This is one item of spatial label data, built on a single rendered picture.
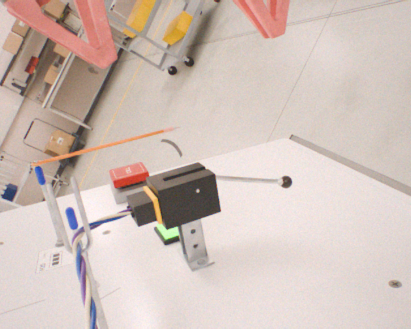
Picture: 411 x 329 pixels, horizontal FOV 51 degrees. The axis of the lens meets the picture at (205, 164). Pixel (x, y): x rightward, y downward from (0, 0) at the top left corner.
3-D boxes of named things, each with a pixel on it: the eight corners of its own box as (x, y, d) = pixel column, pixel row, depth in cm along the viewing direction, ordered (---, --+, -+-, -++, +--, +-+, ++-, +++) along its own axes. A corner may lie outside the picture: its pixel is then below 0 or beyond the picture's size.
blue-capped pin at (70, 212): (101, 288, 41) (78, 207, 38) (85, 294, 41) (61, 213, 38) (98, 280, 42) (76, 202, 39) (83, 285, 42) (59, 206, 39)
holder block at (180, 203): (221, 212, 41) (215, 173, 40) (166, 230, 39) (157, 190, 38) (204, 197, 45) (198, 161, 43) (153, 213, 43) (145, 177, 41)
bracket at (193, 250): (215, 263, 42) (207, 218, 40) (192, 271, 41) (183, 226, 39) (197, 243, 46) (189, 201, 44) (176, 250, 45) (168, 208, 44)
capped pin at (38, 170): (70, 243, 51) (44, 157, 47) (59, 249, 50) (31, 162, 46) (64, 239, 52) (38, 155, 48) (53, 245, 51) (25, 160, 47)
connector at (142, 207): (185, 211, 40) (181, 192, 39) (135, 228, 39) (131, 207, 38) (175, 200, 43) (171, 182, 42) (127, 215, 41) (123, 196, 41)
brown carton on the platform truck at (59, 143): (69, 141, 786) (51, 132, 771) (76, 137, 738) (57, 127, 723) (60, 161, 775) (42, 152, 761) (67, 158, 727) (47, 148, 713)
